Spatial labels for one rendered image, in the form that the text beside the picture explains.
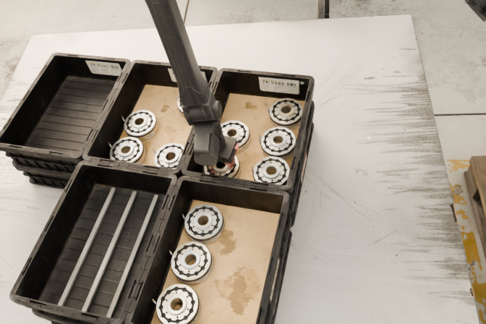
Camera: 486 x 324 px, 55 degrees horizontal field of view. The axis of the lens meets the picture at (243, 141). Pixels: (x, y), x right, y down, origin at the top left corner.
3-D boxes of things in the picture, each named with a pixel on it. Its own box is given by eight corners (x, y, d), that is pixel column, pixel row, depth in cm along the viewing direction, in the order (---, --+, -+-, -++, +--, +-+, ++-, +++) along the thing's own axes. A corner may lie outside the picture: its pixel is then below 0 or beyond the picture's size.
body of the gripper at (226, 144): (230, 162, 124) (225, 147, 118) (194, 154, 126) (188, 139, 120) (238, 142, 127) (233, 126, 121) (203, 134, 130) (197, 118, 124)
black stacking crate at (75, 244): (95, 181, 141) (80, 160, 132) (188, 197, 134) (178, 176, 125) (31, 314, 119) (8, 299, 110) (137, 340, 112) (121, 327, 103)
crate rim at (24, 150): (56, 56, 163) (53, 51, 161) (134, 64, 156) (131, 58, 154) (-6, 150, 141) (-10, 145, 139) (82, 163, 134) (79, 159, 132)
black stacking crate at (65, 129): (67, 76, 170) (53, 53, 161) (142, 84, 163) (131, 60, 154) (11, 167, 149) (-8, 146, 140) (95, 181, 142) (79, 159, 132)
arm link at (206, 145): (218, 97, 111) (184, 100, 113) (213, 137, 105) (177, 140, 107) (231, 126, 121) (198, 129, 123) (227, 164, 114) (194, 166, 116)
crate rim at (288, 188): (220, 72, 149) (219, 66, 147) (315, 81, 141) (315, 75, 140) (181, 178, 127) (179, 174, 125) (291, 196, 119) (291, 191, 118)
